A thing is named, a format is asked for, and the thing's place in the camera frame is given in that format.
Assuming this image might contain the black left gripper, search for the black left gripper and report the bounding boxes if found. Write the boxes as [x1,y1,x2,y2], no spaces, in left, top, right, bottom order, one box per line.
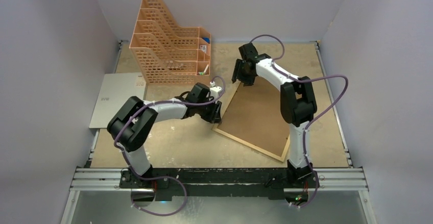
[196,96,221,123]

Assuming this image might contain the brown frame backing board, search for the brown frame backing board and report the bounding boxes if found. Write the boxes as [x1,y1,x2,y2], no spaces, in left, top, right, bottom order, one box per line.
[217,82,291,157]

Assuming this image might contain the wooden picture frame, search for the wooden picture frame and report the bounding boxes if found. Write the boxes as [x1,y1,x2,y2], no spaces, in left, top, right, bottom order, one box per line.
[212,80,292,163]

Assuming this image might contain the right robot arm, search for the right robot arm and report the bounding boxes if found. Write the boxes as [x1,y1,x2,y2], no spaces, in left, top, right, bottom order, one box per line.
[231,42,318,187]

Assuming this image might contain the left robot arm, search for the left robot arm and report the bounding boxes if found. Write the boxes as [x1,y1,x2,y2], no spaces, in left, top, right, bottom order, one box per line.
[106,82,225,188]

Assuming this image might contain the green white item in organizer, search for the green white item in organizer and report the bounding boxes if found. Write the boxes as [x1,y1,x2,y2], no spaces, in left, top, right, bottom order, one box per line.
[198,63,210,76]

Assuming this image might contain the red white item in organizer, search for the red white item in organizer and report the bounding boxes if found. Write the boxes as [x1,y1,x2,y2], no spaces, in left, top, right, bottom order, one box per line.
[199,44,207,53]

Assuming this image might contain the orange plastic file organizer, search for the orange plastic file organizer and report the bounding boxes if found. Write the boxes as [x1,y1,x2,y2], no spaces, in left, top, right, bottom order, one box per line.
[129,0,212,85]

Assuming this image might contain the grey booklet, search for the grey booklet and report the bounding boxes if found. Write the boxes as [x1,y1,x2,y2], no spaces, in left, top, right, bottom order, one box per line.
[89,72,147,129]

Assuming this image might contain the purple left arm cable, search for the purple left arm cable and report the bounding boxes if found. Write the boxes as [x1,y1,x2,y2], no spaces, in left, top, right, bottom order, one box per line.
[113,76,227,216]

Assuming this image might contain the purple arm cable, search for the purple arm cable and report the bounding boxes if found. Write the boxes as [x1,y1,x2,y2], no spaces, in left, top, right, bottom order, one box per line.
[249,34,349,209]
[113,76,227,216]

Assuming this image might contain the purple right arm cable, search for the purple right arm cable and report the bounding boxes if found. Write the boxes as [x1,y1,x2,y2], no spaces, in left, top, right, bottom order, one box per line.
[249,34,349,209]

